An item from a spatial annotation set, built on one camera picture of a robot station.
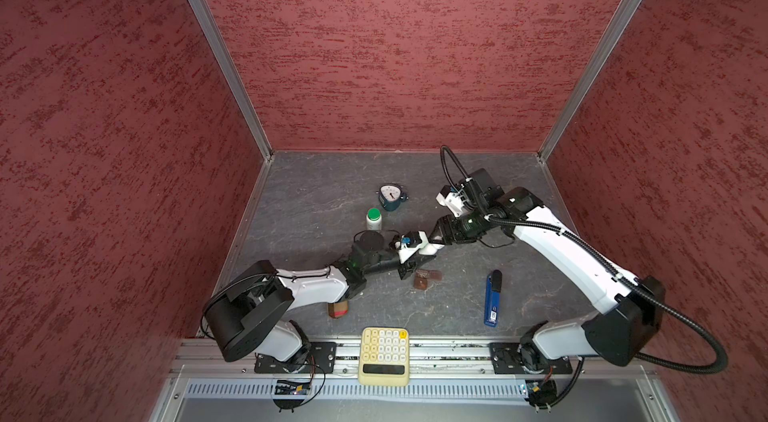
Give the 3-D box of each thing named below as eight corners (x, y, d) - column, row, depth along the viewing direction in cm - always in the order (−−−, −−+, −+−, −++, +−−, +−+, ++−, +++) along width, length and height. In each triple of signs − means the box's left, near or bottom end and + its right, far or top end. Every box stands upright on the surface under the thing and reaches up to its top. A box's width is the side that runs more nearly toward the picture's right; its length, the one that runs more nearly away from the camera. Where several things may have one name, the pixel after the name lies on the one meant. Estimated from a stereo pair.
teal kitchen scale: (386, 213, 104) (386, 206, 101) (375, 194, 110) (375, 187, 106) (408, 204, 107) (408, 197, 104) (396, 186, 112) (396, 179, 109)
